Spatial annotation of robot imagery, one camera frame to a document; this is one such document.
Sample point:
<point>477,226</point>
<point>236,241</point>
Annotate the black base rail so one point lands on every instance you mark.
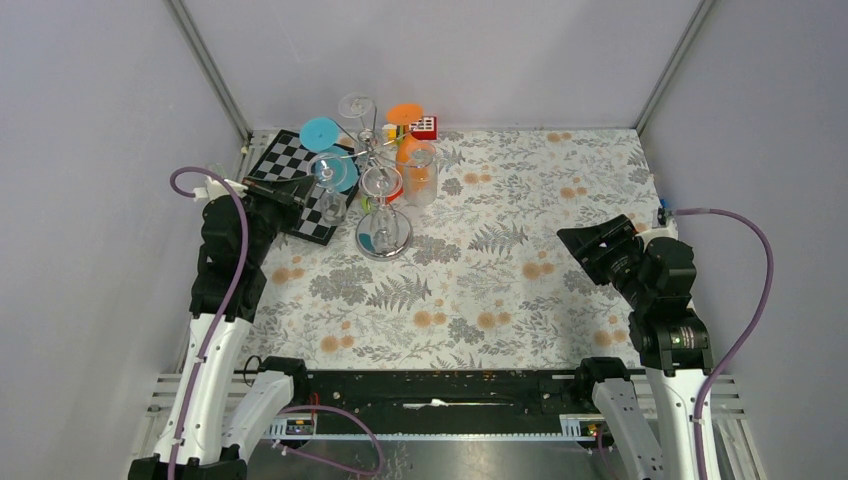
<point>435,405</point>

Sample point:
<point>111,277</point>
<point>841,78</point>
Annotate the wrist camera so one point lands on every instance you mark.
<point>664,226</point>
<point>213,188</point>

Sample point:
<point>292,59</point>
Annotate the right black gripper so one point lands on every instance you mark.
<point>616,232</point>

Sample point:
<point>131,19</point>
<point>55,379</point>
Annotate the red white block toy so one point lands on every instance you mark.
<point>425,129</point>

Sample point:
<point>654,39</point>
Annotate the blue wine glass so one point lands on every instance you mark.
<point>319,134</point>
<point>348,175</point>

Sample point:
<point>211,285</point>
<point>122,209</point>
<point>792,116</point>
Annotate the chrome wine glass rack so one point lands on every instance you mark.
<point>379,158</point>

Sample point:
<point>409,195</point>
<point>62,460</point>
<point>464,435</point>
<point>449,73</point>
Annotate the clear wine glass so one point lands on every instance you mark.
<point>331,205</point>
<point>377,231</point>
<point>362,108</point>

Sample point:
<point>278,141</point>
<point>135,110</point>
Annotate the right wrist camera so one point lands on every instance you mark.
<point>664,226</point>

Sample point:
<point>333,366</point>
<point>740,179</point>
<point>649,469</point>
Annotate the black white checkerboard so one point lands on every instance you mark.
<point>283,157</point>

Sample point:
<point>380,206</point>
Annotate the orange wine glass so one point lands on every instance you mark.
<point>404,115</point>

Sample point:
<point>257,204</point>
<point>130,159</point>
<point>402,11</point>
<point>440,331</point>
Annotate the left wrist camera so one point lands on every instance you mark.
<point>213,188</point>

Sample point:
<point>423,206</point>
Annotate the floral tablecloth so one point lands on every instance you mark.
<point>486,283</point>

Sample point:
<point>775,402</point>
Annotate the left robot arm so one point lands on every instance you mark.
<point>241,220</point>

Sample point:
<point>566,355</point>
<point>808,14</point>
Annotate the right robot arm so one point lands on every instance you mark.
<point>653,271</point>

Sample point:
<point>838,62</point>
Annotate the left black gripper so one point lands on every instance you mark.
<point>290,195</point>

